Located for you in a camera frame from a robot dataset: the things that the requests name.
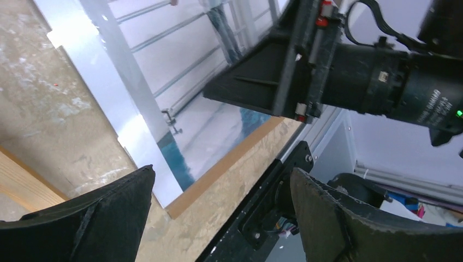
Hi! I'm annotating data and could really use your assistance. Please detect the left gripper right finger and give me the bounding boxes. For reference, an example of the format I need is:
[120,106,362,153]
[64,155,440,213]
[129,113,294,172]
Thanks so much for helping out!
[290,168,462,261]

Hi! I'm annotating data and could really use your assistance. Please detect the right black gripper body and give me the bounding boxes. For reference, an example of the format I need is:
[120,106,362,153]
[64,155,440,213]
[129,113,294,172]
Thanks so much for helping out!
[271,1,344,123]

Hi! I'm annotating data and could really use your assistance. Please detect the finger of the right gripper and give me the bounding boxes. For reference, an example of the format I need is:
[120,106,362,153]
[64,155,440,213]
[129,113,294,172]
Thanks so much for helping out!
[201,31,290,116]

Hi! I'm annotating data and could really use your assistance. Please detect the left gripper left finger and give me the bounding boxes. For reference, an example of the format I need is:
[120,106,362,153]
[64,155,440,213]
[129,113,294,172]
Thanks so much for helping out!
[1,165,155,261]

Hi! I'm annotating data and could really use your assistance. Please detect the orange wooden picture frame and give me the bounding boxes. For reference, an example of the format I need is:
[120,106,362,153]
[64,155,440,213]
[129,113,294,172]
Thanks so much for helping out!
[1,147,69,212]

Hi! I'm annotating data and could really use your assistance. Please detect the photo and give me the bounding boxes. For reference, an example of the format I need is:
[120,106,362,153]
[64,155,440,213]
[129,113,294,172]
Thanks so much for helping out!
[36,1,298,219]

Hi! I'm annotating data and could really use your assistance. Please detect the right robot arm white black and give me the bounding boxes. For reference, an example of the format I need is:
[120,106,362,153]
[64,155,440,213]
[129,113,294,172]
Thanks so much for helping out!
[203,1,462,147]

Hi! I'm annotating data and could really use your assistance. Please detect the aluminium extrusion rail front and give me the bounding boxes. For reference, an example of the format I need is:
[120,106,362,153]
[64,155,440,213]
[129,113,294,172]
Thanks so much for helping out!
[354,163,462,206]

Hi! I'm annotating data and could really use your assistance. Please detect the aluminium extrusion rail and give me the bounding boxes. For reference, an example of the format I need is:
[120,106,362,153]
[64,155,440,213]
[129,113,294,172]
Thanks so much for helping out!
[276,106,346,162]
[354,163,462,206]

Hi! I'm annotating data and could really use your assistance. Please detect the aluminium extrusion rail right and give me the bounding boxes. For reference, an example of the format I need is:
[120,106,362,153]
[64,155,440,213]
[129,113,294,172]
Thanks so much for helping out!
[276,106,346,162]

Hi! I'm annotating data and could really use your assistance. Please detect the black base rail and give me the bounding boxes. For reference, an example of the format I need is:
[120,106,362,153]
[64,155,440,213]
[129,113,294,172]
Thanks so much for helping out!
[197,141,313,262]

